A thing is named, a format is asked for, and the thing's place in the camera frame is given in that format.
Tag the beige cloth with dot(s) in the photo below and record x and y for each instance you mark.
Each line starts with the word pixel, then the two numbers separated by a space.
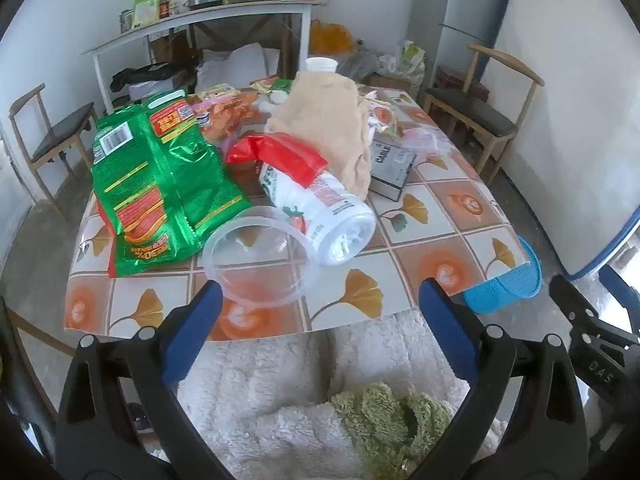
pixel 320 120

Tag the white paper cup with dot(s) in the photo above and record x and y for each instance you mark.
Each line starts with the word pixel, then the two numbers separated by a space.
pixel 321 65

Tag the red plastic wrapper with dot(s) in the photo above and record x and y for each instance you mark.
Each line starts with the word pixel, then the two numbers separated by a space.
pixel 285 152

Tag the green fluffy cloth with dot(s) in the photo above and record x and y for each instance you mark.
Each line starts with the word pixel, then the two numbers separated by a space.
pixel 390 420

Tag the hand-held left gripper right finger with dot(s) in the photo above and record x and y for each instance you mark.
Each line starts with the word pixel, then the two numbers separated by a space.
pixel 445 325

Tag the brown cardboard box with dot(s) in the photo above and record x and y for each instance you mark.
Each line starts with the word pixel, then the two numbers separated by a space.
pixel 170 47

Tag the white fluffy robe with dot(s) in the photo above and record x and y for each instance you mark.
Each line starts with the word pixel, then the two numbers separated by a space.
pixel 250 400

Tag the wooden chair dark seat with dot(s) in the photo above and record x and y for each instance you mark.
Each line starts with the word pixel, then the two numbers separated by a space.
pixel 475 112
pixel 60 132

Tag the blue plastic basket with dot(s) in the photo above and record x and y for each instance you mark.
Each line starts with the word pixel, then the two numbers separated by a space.
pixel 500 290

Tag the flat cardboard box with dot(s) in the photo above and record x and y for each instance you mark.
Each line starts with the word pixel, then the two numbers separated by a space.
pixel 390 81

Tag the orange pink snack bag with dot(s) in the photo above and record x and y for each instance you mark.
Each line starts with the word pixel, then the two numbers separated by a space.
pixel 225 115

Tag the white green plastic bag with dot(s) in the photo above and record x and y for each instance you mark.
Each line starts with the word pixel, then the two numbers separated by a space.
pixel 407 57

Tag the dark sauce jar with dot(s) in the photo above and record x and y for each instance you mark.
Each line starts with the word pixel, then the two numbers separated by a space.
pixel 164 7

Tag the black bag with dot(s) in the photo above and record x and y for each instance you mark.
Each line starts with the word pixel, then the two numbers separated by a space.
pixel 140 75

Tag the grey refrigerator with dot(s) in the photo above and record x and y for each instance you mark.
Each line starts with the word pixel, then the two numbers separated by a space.
pixel 475 5

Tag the dark wooden stool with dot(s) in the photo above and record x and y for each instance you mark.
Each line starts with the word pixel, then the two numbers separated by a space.
pixel 460 82

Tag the clear plastic container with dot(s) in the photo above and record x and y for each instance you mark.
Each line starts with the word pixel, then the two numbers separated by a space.
pixel 260 292

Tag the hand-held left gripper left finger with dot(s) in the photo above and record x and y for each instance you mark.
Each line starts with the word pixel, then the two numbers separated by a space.
pixel 195 330

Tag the white packet orange print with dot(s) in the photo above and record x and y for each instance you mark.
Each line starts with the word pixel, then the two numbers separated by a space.
pixel 384 117

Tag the white side table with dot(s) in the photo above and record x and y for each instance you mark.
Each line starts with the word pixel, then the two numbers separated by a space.
pixel 210 15

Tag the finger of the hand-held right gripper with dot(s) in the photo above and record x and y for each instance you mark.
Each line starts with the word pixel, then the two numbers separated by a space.
pixel 622 290
pixel 572 302

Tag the grey plastic bag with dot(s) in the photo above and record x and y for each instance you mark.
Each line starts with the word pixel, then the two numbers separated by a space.
pixel 360 65

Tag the small orange snack packet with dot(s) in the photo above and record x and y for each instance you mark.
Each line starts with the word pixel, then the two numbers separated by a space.
pixel 265 86

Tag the white board blue edge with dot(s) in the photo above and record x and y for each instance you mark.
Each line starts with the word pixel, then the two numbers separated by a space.
pixel 575 110

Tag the white bottle red cap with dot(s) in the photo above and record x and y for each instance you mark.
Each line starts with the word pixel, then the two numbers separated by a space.
pixel 335 220

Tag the yellow plastic bag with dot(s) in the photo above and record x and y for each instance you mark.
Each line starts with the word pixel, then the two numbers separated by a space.
pixel 330 37

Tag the green packet on shelf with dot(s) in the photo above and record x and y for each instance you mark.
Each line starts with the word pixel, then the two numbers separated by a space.
pixel 146 10

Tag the green snack bag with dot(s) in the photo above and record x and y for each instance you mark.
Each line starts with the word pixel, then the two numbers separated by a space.
pixel 150 175

